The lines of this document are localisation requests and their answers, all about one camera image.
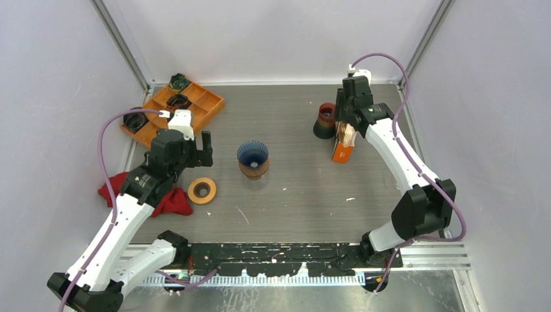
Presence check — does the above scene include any blue glass dripper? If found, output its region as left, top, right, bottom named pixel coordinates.
left=237, top=140, right=269, bottom=168

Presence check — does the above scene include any dark wooden dripper stand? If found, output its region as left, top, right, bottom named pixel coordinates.
left=238, top=159, right=270, bottom=181

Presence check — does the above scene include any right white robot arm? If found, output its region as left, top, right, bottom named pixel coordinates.
left=335, top=74, right=456, bottom=267

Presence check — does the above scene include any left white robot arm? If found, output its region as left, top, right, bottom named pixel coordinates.
left=47, top=129, right=213, bottom=311

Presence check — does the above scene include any orange coffee filter box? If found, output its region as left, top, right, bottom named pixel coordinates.
left=331, top=122, right=357, bottom=164

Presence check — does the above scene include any orange wooden compartment tray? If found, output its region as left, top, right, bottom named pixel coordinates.
left=122, top=80, right=226, bottom=150

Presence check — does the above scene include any red and black carafe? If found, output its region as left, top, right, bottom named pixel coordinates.
left=313, top=103, right=336, bottom=140

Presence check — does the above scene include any black rolled cloth in tray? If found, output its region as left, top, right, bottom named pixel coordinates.
left=166, top=94, right=192, bottom=112

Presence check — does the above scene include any red cloth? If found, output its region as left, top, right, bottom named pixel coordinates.
left=97, top=172, right=193, bottom=218

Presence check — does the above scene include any dark patterned rolled cloth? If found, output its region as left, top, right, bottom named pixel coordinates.
left=168, top=73, right=190, bottom=93

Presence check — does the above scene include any glass beaker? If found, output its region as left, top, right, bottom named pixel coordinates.
left=242, top=175, right=270, bottom=191

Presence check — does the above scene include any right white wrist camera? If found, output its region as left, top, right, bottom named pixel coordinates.
left=347, top=64, right=372, bottom=85

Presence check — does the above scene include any light wooden ring holder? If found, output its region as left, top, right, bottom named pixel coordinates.
left=187, top=177, right=217, bottom=205

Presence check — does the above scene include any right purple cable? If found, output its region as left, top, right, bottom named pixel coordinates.
left=348, top=52, right=468, bottom=298

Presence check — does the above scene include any purple cable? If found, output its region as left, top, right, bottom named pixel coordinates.
left=58, top=108, right=171, bottom=312
left=348, top=52, right=468, bottom=298

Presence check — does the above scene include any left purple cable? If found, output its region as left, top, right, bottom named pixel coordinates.
left=58, top=108, right=171, bottom=312

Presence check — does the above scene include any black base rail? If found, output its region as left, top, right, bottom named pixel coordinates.
left=164, top=242, right=392, bottom=278

